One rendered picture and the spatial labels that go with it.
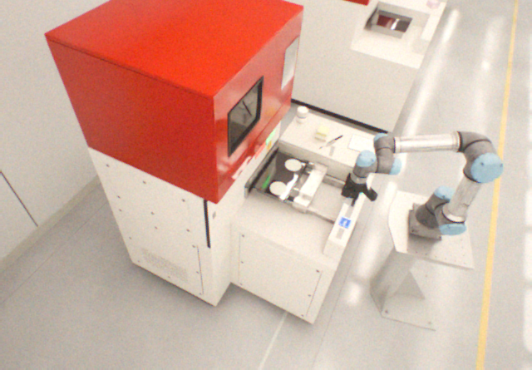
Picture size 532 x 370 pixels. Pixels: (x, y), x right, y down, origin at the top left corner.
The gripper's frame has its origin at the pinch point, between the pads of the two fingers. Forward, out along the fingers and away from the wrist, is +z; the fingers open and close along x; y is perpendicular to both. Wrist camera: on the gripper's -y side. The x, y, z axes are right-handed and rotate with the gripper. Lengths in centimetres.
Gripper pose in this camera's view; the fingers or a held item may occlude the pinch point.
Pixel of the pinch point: (352, 206)
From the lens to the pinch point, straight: 193.7
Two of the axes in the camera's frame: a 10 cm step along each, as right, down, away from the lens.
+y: -8.9, -3.7, 2.6
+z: -0.6, 6.7, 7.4
